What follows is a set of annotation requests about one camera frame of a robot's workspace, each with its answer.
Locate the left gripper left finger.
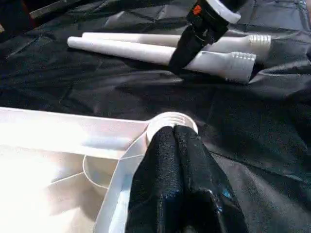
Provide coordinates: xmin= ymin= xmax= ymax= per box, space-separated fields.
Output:
xmin=127 ymin=125 xmax=185 ymax=233

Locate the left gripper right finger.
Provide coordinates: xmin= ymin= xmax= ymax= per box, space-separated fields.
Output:
xmin=173 ymin=125 xmax=249 ymax=233

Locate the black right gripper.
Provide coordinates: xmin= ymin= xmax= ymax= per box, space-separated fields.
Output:
xmin=169 ymin=0 xmax=230 ymax=75

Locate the white plastic table leg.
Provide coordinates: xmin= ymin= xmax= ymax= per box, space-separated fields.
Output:
xmin=82 ymin=32 xmax=272 ymax=59
xmin=67 ymin=36 xmax=257 ymax=83

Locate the white plastic table top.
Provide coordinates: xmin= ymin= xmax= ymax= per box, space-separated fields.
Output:
xmin=0 ymin=106 xmax=200 ymax=233

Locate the black table mat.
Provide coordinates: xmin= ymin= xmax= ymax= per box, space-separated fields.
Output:
xmin=0 ymin=0 xmax=311 ymax=233

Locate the grey metal bar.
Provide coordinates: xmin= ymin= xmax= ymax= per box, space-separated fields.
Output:
xmin=29 ymin=0 xmax=69 ymax=18

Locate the black case with yellow label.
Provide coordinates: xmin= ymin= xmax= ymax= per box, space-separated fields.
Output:
xmin=0 ymin=0 xmax=31 ymax=34

